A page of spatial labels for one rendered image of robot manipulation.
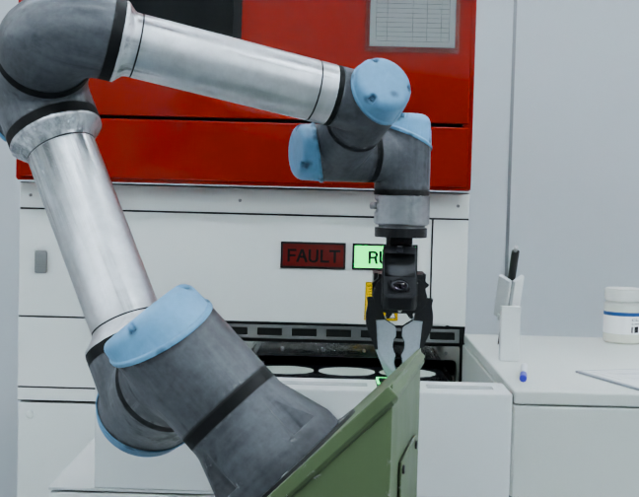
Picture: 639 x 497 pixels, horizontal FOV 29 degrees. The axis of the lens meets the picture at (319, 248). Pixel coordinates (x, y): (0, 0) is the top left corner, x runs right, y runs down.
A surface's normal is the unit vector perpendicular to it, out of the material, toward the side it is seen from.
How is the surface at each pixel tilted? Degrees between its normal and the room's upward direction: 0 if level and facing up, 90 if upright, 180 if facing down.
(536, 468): 90
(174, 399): 104
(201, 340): 61
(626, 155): 90
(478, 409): 90
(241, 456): 80
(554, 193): 90
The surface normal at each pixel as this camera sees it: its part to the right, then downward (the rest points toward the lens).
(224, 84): 0.09, 0.63
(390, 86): 0.33, -0.41
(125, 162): -0.01, 0.05
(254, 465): -0.36, -0.19
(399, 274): 0.01, -0.82
